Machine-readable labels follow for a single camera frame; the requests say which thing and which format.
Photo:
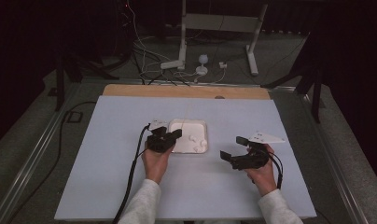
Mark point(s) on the black tripod stand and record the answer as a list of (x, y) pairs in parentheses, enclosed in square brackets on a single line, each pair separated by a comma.
[(59, 84), (316, 93)]

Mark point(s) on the white plug adapter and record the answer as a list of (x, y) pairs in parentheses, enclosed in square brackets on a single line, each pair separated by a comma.
[(222, 65)]

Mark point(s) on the black square floor plate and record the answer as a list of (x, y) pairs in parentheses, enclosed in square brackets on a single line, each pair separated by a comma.
[(74, 117)]

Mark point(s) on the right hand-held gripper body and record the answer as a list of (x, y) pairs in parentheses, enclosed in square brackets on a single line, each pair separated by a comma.
[(250, 158)]

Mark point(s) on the white round webcam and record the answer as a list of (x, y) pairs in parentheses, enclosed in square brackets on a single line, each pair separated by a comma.
[(202, 63)]

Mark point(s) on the white power strip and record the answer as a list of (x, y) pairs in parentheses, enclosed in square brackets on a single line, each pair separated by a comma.
[(171, 64)]

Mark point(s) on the white square tray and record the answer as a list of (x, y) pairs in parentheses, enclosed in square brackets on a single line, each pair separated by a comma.
[(189, 146)]

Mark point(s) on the white metal stand frame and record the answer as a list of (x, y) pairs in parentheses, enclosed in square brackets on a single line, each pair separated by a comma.
[(219, 22)]

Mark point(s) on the person's left hand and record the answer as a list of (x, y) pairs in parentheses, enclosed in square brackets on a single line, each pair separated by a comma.
[(157, 165)]

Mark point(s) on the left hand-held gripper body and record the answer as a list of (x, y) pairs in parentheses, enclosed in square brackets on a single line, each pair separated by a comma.
[(160, 143)]

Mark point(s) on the wooden table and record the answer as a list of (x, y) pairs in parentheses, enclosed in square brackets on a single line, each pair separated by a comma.
[(164, 90)]

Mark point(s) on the metal floor rail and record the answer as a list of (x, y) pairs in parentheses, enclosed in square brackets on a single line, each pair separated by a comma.
[(37, 149), (329, 155)]

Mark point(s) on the person's right hand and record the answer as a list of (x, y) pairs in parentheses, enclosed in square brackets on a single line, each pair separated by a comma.
[(263, 179)]

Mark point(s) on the light blue table mat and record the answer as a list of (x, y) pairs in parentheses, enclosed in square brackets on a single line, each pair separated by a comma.
[(115, 174)]

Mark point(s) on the small white marshmallow piece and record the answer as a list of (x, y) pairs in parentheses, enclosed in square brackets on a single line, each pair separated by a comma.
[(197, 149), (192, 137), (203, 143)]

